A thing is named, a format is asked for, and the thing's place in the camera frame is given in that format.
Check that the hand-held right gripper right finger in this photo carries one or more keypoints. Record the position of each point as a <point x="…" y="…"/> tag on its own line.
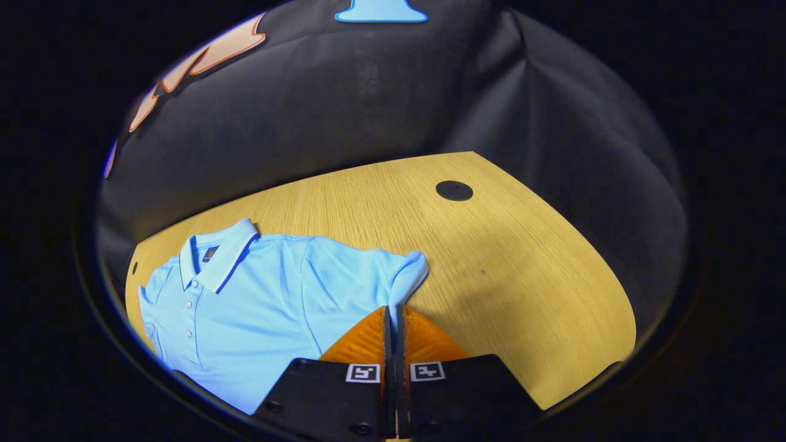
<point x="466" y="393"/>

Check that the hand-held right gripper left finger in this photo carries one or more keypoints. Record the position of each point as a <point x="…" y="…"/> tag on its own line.
<point x="331" y="399"/>

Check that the black backdrop cloth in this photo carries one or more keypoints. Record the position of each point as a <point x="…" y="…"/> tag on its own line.
<point x="381" y="98"/>

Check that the light blue T-shirt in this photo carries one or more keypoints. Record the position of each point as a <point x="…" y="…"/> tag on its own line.
<point x="258" y="319"/>

